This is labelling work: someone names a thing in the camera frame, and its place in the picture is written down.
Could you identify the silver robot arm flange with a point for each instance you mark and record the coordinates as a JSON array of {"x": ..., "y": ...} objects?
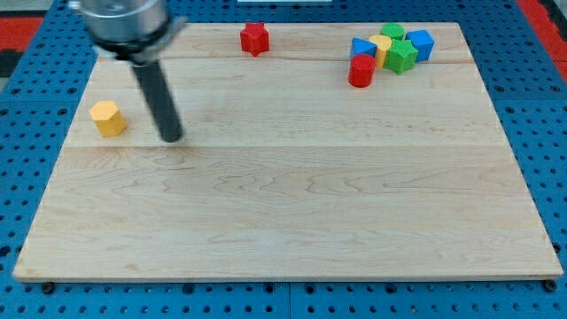
[{"x": 136, "y": 31}]

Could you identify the light wooden board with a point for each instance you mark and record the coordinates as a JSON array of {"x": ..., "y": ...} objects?
[{"x": 288, "y": 173}]

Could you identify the red cylinder block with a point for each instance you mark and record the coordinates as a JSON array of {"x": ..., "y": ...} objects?
[{"x": 361, "y": 70}]

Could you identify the red star block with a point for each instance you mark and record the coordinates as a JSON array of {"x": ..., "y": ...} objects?
[{"x": 254, "y": 38}]

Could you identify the blue triangle block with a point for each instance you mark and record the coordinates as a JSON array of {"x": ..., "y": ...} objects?
[{"x": 362, "y": 46}]

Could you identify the yellow heart block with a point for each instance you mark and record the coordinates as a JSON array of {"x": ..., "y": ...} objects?
[{"x": 383, "y": 44}]

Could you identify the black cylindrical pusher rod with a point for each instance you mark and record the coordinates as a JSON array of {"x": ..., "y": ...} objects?
[{"x": 158, "y": 98}]

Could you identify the green star block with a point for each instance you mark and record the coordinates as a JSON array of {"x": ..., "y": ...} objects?
[{"x": 401, "y": 56}]

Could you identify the green cylinder block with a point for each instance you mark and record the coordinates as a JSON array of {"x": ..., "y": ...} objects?
[{"x": 393, "y": 30}]

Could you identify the yellow hexagon block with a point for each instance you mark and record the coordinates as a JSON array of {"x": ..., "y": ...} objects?
[{"x": 108, "y": 119}]

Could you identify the blue cube block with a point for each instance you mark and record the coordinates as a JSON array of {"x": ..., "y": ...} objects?
[{"x": 423, "y": 42}]

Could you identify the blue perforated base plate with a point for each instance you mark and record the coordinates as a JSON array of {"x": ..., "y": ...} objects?
[{"x": 506, "y": 40}]

